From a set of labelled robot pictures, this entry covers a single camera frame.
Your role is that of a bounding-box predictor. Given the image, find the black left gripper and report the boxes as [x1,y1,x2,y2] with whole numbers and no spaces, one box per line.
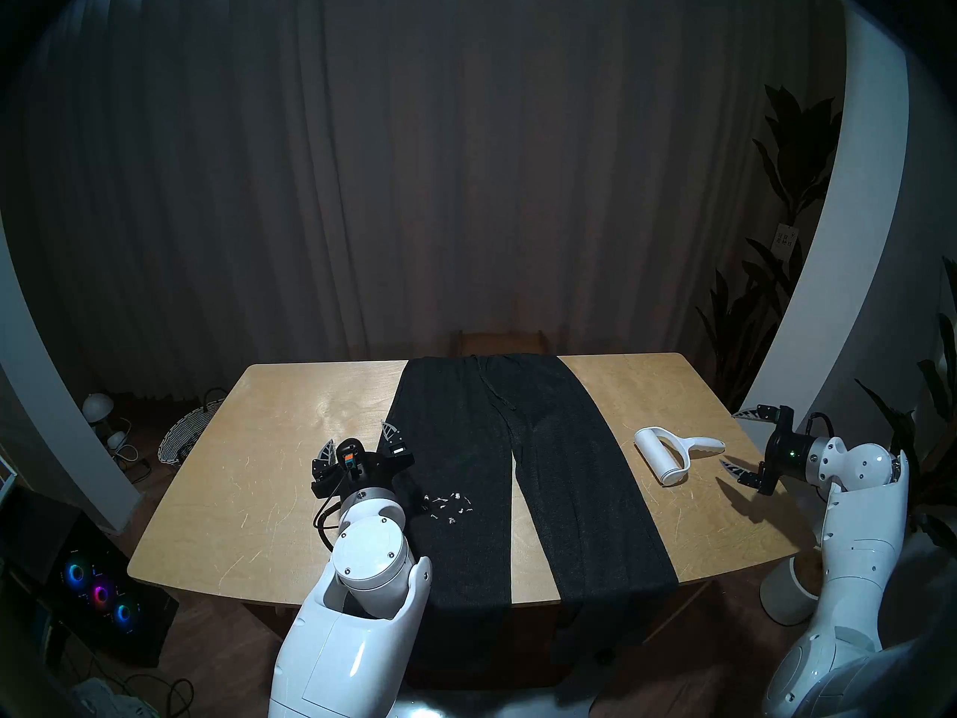
[311,420,416,504]

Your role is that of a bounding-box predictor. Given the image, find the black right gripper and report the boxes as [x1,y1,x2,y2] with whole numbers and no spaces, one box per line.
[718,405,814,497]

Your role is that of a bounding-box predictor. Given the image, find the white lint roller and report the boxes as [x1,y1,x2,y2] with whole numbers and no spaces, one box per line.
[634,426,726,487]

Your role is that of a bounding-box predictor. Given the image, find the black pants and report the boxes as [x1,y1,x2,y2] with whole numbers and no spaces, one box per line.
[389,354,680,669]

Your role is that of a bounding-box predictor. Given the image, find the white lint scraps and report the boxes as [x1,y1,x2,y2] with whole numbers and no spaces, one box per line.
[422,489,473,523]

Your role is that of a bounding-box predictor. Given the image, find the white round plant pot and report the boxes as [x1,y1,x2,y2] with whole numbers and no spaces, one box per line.
[760,556,823,626]

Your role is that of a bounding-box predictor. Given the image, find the leafy plant in white pot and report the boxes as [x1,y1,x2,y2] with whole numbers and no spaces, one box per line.
[856,257,957,553]

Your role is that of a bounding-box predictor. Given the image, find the wooden chair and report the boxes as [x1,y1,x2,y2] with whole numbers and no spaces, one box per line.
[451,330,550,357]

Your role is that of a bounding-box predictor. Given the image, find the striped wicker basket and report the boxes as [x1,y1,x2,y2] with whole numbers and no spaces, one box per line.
[157,399,225,467]

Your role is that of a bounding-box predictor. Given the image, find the white mushroom lamp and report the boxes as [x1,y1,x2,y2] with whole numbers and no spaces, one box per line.
[82,393,117,448]

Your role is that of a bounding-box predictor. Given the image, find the grey pleated curtain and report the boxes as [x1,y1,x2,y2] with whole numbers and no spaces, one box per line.
[0,0,846,396]

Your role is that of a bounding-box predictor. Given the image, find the robot torso base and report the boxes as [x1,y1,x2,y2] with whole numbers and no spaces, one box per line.
[396,687,599,718]

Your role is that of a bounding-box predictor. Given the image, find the black computer case RGB fans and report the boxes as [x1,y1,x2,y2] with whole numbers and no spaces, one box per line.
[0,488,180,669]

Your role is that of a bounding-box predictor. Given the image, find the tall dark leafy plant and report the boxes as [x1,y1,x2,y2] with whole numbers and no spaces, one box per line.
[695,85,843,411]

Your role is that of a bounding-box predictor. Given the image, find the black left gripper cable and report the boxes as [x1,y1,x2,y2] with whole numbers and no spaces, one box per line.
[314,496,345,553]

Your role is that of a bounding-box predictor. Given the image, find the black floor cable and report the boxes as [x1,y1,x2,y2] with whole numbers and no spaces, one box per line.
[127,675,195,718]

